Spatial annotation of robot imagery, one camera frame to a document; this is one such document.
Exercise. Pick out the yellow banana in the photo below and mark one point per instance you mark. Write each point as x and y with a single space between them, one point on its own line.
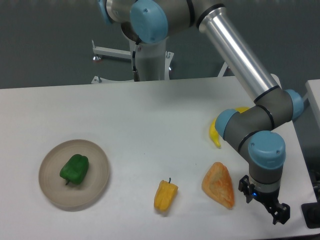
213 133

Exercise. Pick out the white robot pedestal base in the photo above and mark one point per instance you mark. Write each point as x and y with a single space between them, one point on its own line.
188 54

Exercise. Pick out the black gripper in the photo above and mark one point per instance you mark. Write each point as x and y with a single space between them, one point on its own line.
267 194

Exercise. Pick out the yellow bell pepper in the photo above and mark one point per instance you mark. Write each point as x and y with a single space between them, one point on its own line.
165 195

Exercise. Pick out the beige round plate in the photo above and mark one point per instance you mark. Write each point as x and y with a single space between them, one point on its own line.
74 197

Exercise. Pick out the white side table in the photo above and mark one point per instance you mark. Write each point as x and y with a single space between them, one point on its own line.
312 99

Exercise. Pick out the green bell pepper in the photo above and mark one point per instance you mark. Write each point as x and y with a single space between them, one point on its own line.
75 170

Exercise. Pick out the orange triangular pastry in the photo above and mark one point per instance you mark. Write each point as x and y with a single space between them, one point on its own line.
217 184

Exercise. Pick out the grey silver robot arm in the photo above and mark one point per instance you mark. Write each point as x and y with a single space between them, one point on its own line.
148 24

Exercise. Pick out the black device at edge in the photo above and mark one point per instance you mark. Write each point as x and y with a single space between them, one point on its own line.
311 214

